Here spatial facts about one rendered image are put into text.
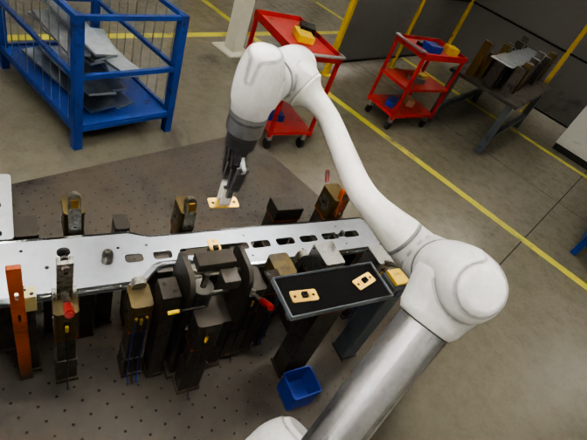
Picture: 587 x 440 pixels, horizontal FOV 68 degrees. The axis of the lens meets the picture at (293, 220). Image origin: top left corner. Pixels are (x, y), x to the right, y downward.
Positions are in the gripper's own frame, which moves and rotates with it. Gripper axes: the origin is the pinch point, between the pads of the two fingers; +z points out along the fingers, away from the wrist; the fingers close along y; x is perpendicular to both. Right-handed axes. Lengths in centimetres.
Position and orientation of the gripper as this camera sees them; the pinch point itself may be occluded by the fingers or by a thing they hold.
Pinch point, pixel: (225, 192)
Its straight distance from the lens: 120.0
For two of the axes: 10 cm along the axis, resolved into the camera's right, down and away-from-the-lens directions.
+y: -3.5, -7.4, 5.8
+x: -8.8, 0.6, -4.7
